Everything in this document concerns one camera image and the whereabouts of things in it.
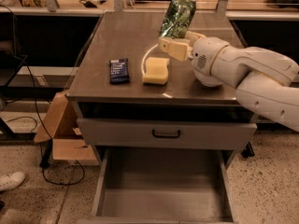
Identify brown cardboard box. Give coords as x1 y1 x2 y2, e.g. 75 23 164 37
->
34 91 99 165

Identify white bowl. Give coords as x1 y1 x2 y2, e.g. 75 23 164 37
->
197 76 221 88

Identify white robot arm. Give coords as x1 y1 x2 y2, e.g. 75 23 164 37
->
158 32 299 132

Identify black floor cable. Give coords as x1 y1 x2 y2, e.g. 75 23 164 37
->
0 4 86 187

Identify grey upper drawer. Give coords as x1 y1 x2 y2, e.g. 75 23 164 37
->
78 119 257 150

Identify black drawer handle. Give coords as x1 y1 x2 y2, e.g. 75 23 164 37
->
151 129 181 139

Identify white shoe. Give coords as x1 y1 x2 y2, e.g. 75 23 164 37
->
0 172 25 191

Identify yellow sponge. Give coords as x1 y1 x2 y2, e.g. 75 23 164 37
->
142 57 170 85

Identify grey drawer cabinet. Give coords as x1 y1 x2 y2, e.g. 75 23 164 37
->
67 11 255 163

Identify dark blue snack bar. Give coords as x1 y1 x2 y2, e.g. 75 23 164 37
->
109 58 130 84

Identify open grey middle drawer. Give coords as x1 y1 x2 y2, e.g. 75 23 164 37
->
77 147 238 224

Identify green soda can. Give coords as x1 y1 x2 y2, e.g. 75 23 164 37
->
159 0 196 38

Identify dark side shelf unit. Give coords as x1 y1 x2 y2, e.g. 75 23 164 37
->
1 55 78 138

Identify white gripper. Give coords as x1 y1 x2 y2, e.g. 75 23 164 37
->
158 31 229 80

